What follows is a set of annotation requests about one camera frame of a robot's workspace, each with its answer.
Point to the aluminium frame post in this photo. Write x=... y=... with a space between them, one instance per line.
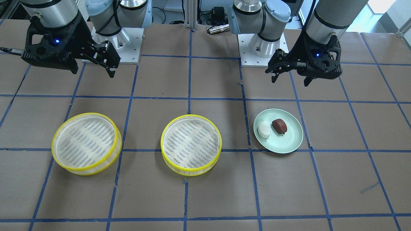
x=190 y=10

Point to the yellow steamer basket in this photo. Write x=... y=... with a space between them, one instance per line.
x=86 y=144
x=191 y=145

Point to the black power adapter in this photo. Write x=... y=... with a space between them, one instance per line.
x=217 y=14

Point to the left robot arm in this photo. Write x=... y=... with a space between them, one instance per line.
x=268 y=19

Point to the brown steamed bun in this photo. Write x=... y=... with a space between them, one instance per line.
x=279 y=126

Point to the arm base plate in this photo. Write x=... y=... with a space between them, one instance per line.
x=128 y=48
x=247 y=54

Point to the silver cylindrical connector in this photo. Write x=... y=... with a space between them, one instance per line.
x=217 y=29

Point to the white steamed bun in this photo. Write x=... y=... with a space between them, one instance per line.
x=264 y=129

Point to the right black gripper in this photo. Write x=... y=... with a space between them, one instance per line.
x=79 y=36

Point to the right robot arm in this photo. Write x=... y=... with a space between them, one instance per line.
x=108 y=16

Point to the light green plate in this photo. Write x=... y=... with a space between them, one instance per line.
x=280 y=143

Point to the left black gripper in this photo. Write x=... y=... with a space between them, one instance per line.
x=296 y=51

